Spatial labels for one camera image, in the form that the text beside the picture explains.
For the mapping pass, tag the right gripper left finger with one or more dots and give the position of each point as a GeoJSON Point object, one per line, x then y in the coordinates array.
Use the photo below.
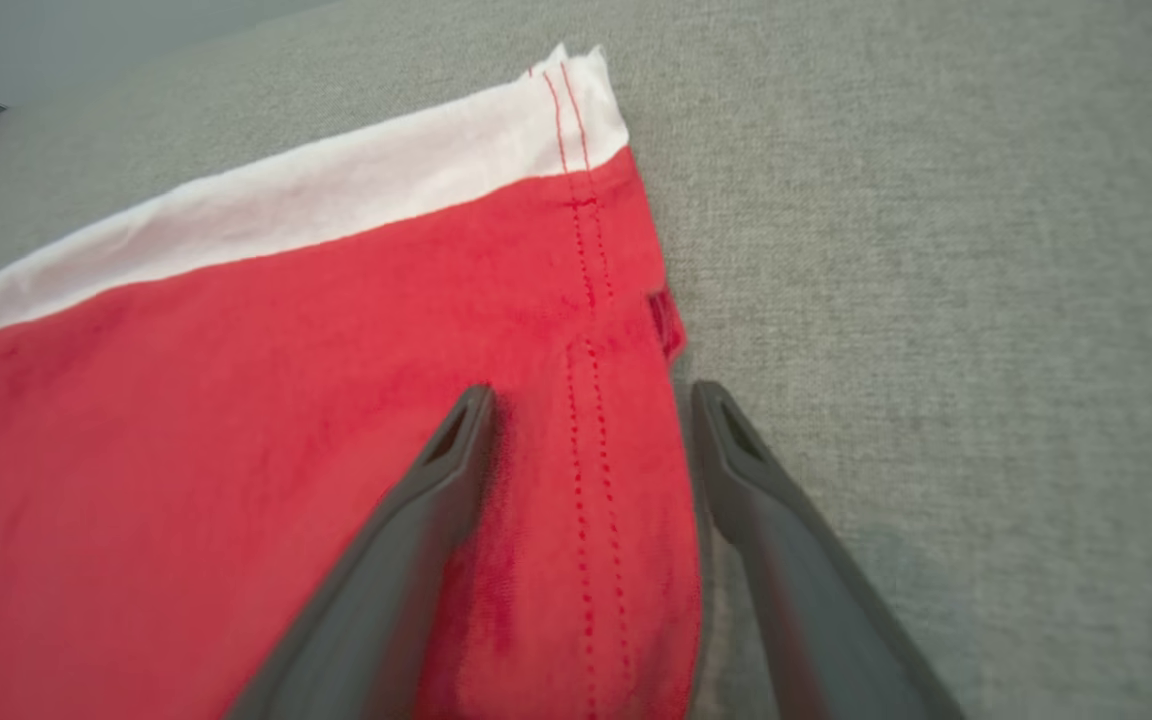
{"type": "Point", "coordinates": [386, 580]}

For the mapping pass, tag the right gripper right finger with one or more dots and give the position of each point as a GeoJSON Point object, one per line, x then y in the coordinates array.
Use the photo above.
{"type": "Point", "coordinates": [806, 600]}

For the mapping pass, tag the plain red garment white trim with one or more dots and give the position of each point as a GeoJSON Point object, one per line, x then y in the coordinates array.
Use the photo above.
{"type": "Point", "coordinates": [236, 400]}

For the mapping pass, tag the grey fabric sofa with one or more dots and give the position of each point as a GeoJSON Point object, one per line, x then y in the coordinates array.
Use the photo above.
{"type": "Point", "coordinates": [936, 300]}

